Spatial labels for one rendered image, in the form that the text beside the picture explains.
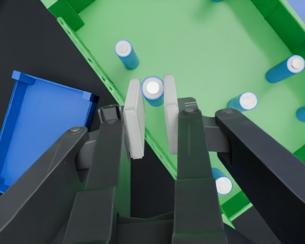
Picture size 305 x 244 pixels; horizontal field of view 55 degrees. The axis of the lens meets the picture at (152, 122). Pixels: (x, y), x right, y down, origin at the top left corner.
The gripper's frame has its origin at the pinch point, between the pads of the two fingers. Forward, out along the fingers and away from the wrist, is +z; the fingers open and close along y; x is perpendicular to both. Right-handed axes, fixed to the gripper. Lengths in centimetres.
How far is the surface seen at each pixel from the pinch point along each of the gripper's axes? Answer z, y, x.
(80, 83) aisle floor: 57, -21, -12
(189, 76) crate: 16.8, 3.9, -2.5
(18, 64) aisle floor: 60, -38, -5
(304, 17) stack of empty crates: 44, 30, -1
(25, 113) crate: 54, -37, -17
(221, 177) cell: 6.1, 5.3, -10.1
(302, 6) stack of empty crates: 45, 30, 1
